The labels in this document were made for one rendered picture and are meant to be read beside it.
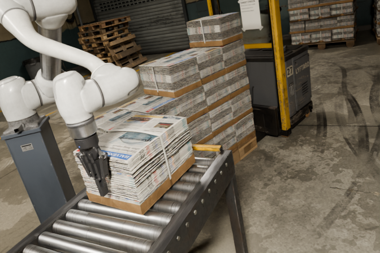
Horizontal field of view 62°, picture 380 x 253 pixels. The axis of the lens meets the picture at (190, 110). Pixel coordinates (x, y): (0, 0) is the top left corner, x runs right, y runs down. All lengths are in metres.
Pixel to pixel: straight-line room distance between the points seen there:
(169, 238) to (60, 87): 0.57
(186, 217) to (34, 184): 1.11
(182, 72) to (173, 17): 7.36
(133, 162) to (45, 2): 0.75
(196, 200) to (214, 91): 1.51
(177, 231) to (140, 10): 9.36
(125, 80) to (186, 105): 1.32
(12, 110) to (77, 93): 0.89
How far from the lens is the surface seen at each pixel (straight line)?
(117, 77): 1.09
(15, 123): 1.91
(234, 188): 1.54
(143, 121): 1.38
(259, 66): 3.33
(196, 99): 2.44
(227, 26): 2.72
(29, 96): 1.88
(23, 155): 1.96
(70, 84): 1.02
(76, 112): 1.04
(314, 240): 2.18
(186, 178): 1.36
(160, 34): 9.94
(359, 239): 2.22
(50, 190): 2.03
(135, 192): 1.16
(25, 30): 1.31
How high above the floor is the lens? 1.49
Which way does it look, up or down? 20 degrees down
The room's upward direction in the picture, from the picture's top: 12 degrees counter-clockwise
